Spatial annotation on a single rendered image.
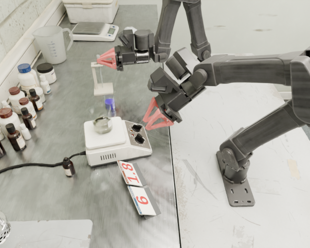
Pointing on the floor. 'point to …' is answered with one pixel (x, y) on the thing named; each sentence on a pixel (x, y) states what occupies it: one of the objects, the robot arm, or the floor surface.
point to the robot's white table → (281, 159)
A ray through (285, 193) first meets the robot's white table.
